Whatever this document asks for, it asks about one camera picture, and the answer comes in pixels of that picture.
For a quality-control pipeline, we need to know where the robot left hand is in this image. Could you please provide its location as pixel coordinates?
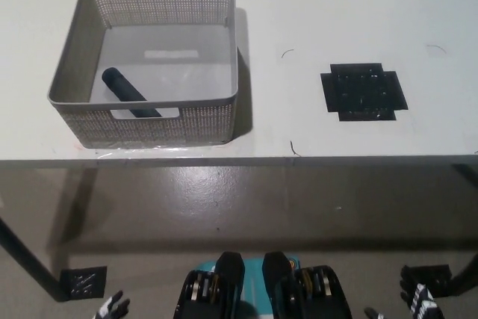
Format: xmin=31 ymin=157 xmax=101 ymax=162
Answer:
xmin=95 ymin=290 xmax=131 ymax=319

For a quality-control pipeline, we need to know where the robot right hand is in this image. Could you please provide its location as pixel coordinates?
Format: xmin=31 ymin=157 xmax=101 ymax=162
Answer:
xmin=364 ymin=264 xmax=438 ymax=319

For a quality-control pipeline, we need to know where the black table leg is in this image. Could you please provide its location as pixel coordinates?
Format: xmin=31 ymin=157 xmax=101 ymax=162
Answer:
xmin=0 ymin=217 xmax=67 ymax=302

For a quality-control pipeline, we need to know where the clear adhesive tape strip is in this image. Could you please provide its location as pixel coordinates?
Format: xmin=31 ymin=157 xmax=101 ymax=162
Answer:
xmin=92 ymin=142 xmax=212 ymax=158

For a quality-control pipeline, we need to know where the grey perforated plastic basket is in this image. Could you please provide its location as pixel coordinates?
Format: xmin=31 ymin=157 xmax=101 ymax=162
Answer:
xmin=46 ymin=0 xmax=240 ymax=149

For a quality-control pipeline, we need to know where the black square base plate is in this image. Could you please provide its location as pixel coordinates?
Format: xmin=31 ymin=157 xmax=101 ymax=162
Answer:
xmin=320 ymin=63 xmax=409 ymax=123

